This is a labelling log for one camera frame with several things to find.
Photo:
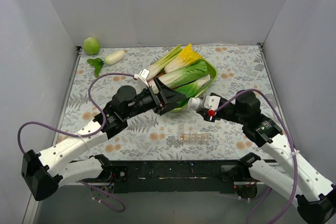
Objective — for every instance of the white pill bottle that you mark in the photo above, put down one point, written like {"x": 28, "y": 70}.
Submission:
{"x": 195, "y": 104}

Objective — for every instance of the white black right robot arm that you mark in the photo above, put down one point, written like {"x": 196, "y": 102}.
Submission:
{"x": 307, "y": 189}

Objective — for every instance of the white radish with leaves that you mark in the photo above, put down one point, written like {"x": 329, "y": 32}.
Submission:
{"x": 110, "y": 59}

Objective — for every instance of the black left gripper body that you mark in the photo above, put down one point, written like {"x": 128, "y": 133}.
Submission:
{"x": 157, "y": 96}

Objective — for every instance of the green napa cabbage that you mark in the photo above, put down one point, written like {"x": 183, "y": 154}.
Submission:
{"x": 185, "y": 75}

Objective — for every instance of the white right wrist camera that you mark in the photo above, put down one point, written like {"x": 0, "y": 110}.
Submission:
{"x": 211, "y": 102}

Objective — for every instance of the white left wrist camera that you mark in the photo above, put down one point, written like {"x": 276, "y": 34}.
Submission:
{"x": 142, "y": 78}

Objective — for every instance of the clear weekly pill organizer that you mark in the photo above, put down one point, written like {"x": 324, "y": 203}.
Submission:
{"x": 191, "y": 136}

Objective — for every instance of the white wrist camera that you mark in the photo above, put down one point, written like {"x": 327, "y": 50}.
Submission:
{"x": 211, "y": 102}
{"x": 142, "y": 78}

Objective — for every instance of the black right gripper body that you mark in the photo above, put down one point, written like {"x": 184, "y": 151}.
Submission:
{"x": 208, "y": 116}

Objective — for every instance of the lime green vegetable tray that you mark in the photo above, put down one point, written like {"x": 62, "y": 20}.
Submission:
{"x": 211, "y": 71}

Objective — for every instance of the green round cabbage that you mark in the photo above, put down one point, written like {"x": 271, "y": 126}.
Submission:
{"x": 91, "y": 46}

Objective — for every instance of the green bok choy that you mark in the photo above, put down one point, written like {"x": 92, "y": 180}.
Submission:
{"x": 193, "y": 88}

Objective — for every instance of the yellow napa cabbage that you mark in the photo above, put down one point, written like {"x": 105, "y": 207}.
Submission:
{"x": 184, "y": 58}

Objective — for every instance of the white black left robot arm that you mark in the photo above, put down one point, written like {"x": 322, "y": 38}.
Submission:
{"x": 45, "y": 171}

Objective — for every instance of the green leek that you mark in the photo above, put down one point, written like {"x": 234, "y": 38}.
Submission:
{"x": 162, "y": 62}

